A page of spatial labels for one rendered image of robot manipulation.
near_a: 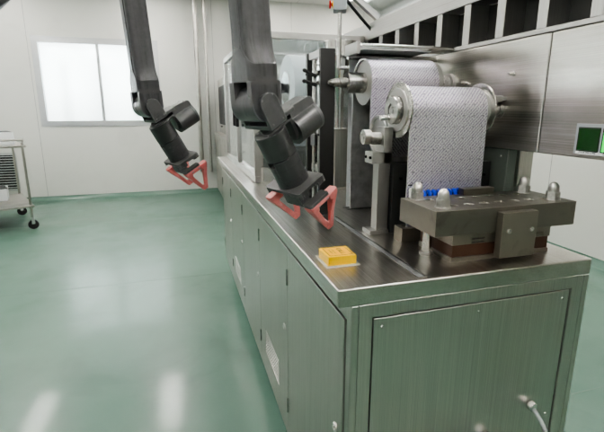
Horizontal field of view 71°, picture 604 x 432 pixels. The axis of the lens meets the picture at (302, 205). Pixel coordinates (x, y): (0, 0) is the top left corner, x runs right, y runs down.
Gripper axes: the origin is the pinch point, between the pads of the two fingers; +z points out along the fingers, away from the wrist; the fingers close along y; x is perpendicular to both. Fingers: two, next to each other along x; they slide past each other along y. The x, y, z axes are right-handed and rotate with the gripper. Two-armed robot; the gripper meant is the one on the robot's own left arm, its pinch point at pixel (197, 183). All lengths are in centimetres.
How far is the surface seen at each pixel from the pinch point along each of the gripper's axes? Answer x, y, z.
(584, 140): -60, -75, 18
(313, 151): -43.4, 3.7, 17.7
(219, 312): -3, 112, 122
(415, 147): -42, -42, 12
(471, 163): -54, -49, 24
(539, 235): -46, -69, 38
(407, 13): -112, 4, -3
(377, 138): -40, -32, 8
